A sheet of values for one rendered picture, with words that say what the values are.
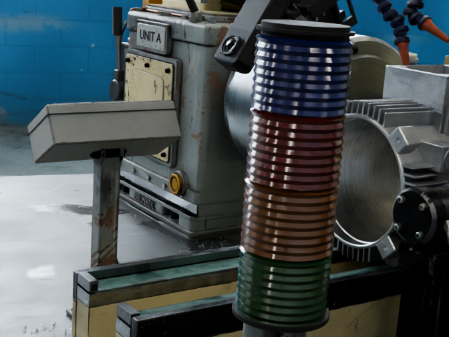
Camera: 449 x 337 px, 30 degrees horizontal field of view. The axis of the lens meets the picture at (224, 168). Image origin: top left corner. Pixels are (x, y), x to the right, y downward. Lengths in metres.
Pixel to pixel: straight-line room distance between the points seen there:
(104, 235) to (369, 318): 0.34
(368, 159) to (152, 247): 0.43
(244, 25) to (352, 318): 0.34
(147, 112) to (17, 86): 5.43
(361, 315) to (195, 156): 0.53
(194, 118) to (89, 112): 0.42
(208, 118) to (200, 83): 0.06
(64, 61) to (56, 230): 5.07
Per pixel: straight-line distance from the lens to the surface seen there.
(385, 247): 0.97
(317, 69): 0.49
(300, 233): 0.51
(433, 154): 0.95
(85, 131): 0.99
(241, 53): 0.91
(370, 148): 1.10
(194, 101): 1.39
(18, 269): 1.27
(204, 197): 1.40
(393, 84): 1.05
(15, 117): 6.48
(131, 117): 1.02
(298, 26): 0.49
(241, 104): 1.29
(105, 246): 1.06
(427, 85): 1.02
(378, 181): 1.12
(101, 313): 0.89
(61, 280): 1.23
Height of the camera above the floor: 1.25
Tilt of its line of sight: 13 degrees down
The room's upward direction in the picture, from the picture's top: 4 degrees clockwise
